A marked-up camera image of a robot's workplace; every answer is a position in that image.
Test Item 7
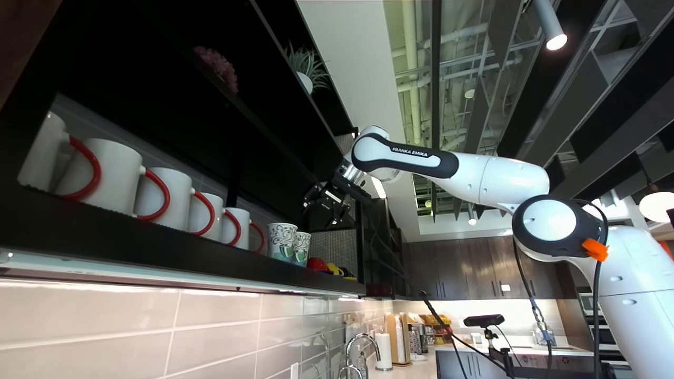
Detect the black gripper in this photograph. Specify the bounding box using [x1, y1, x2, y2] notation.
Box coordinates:
[301, 167, 355, 231]

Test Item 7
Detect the potted green plant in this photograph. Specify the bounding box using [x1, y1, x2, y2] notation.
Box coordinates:
[284, 43, 329, 94]

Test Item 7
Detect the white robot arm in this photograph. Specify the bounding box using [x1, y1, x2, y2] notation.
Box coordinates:
[304, 126, 674, 379]

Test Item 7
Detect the patterned paper coffee cup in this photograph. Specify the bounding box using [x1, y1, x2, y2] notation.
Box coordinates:
[293, 231, 311, 266]
[268, 220, 297, 263]

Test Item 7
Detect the white paper towel roll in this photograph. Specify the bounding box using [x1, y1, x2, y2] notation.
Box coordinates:
[375, 333, 391, 371]

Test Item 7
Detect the black camera on stand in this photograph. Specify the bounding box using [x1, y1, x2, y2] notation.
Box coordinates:
[464, 314, 506, 327]

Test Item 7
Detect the white mug red handle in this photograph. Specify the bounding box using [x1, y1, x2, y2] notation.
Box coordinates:
[135, 166, 191, 230]
[54, 136, 144, 215]
[188, 191, 224, 239]
[222, 206, 251, 250]

